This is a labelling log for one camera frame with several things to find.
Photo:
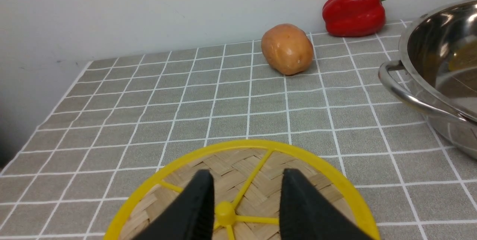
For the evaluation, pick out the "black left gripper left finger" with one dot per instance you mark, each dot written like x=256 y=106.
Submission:
x=190 y=216

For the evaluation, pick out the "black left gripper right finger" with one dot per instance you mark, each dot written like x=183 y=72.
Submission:
x=305 y=214

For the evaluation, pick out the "yellow woven steamer lid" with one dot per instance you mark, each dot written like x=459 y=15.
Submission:
x=247 y=178

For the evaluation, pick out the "stainless steel pot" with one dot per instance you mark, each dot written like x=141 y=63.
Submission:
x=436 y=73

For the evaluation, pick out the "brown potato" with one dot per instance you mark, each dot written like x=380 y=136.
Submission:
x=287 y=49

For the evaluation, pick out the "red bell pepper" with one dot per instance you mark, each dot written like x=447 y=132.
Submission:
x=353 y=18

